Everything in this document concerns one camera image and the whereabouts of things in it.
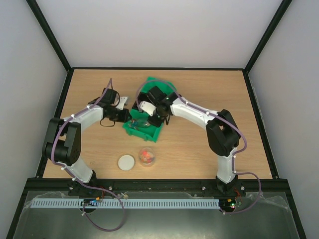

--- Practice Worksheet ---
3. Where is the light blue slotted cable duct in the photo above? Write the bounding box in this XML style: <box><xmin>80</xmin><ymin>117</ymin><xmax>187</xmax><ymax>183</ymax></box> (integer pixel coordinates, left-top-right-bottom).
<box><xmin>30</xmin><ymin>198</ymin><xmax>220</xmax><ymax>209</ymax></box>

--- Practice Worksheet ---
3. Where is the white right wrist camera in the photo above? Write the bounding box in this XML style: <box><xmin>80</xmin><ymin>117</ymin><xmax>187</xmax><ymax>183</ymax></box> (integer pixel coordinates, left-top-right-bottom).
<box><xmin>138</xmin><ymin>101</ymin><xmax>157</xmax><ymax>116</ymax></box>

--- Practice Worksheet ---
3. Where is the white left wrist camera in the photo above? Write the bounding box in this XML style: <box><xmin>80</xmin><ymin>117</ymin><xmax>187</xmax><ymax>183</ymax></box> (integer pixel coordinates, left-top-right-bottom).
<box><xmin>116</xmin><ymin>96</ymin><xmax>129</xmax><ymax>110</ymax></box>

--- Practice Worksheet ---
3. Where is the clear plastic jar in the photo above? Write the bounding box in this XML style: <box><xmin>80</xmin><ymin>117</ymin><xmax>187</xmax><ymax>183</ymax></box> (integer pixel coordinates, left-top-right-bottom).
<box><xmin>138</xmin><ymin>147</ymin><xmax>156</xmax><ymax>167</ymax></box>

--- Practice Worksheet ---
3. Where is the white round jar lid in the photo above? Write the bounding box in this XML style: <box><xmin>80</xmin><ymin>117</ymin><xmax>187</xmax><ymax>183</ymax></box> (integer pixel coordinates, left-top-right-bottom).
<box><xmin>118</xmin><ymin>154</ymin><xmax>135</xmax><ymax>171</ymax></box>

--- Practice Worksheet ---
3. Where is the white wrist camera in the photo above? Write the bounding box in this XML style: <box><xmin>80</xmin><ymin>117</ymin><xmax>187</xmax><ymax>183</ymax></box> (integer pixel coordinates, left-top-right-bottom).
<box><xmin>116</xmin><ymin>96</ymin><xmax>129</xmax><ymax>110</ymax></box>
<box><xmin>138</xmin><ymin>101</ymin><xmax>157</xmax><ymax>116</ymax></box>

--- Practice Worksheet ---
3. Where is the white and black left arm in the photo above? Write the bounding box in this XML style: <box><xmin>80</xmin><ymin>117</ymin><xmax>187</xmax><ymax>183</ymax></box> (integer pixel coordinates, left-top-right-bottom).
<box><xmin>42</xmin><ymin>88</ymin><xmax>132</xmax><ymax>183</ymax></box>

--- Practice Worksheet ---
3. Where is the black bin with lollipops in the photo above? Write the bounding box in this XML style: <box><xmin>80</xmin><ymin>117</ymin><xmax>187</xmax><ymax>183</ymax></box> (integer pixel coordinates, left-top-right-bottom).
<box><xmin>132</xmin><ymin>92</ymin><xmax>149</xmax><ymax>111</ymax></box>

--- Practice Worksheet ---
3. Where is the green bin with star candies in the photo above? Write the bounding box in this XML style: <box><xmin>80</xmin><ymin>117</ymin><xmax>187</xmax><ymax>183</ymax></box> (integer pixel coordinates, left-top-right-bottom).
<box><xmin>141</xmin><ymin>76</ymin><xmax>177</xmax><ymax>95</ymax></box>

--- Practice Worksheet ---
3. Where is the silver metal scoop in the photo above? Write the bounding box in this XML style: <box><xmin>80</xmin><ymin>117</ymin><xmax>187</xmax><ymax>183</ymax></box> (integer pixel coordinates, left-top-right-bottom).
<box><xmin>132</xmin><ymin>119</ymin><xmax>151</xmax><ymax>128</ymax></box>

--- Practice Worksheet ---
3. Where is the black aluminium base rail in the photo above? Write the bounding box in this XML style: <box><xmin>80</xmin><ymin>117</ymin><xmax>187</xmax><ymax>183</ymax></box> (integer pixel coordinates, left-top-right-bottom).
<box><xmin>24</xmin><ymin>177</ymin><xmax>290</xmax><ymax>197</ymax></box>

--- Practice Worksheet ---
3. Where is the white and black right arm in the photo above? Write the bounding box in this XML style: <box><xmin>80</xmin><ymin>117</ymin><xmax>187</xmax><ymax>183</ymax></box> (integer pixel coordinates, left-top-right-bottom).
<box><xmin>139</xmin><ymin>90</ymin><xmax>241</xmax><ymax>195</ymax></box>

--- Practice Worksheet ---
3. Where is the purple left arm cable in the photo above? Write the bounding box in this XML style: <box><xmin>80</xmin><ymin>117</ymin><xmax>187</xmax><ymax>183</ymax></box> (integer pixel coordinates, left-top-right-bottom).
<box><xmin>51</xmin><ymin>78</ymin><xmax>125</xmax><ymax>231</ymax></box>

